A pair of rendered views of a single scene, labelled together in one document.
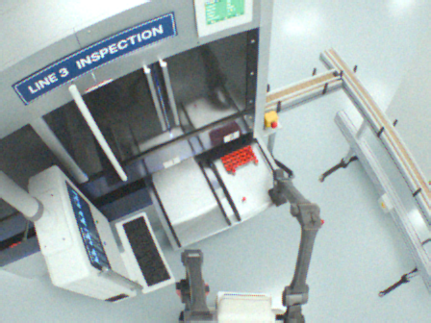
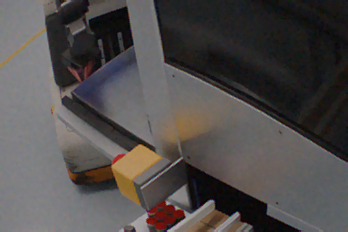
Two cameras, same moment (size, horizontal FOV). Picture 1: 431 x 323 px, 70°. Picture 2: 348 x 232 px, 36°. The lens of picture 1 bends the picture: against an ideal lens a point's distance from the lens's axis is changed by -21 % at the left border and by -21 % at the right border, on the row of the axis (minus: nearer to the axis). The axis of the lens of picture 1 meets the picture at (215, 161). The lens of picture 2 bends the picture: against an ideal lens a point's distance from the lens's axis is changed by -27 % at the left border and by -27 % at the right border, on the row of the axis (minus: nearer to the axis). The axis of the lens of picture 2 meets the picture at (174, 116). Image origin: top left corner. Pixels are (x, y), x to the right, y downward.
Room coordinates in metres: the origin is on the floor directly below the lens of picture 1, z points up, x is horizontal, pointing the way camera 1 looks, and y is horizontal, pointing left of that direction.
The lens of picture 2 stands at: (1.89, -0.52, 1.77)
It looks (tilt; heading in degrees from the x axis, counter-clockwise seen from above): 39 degrees down; 161
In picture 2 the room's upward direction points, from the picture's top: 11 degrees counter-clockwise
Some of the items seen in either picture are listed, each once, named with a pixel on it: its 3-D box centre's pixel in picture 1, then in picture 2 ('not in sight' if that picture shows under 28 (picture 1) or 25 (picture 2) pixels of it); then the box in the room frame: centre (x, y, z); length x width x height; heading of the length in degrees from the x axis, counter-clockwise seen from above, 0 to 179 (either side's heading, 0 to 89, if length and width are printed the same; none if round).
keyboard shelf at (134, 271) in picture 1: (137, 255); not in sight; (0.45, 0.49, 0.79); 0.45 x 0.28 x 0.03; 19
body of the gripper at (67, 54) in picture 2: (278, 194); (79, 46); (0.65, -0.29, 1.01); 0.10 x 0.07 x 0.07; 19
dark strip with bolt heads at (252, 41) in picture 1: (251, 86); not in sight; (1.03, -0.20, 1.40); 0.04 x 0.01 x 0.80; 109
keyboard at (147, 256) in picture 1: (144, 251); not in sight; (0.47, 0.43, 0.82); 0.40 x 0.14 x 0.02; 19
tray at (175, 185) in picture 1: (181, 186); not in sight; (0.80, 0.19, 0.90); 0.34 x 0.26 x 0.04; 19
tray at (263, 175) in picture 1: (248, 179); (161, 91); (0.80, -0.17, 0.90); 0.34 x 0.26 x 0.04; 18
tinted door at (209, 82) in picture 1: (211, 86); not in sight; (0.98, -0.02, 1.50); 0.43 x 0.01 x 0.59; 109
